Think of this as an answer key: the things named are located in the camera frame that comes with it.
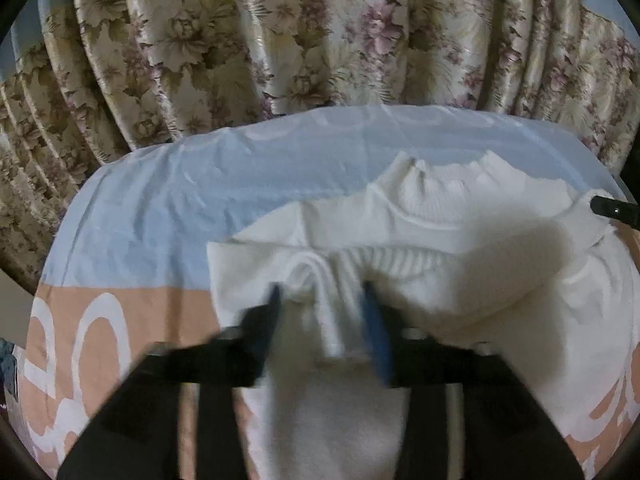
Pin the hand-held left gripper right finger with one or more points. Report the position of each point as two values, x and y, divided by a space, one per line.
377 340

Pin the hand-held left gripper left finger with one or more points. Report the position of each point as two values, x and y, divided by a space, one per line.
265 325

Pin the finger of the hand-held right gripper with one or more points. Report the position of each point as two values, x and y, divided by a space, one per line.
617 210

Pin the white knit sweater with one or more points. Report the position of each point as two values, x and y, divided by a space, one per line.
450 260

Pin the orange and blue patterned bedsheet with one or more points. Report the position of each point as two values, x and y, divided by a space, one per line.
175 210

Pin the blue and floral curtain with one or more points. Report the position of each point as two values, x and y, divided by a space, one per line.
300 35

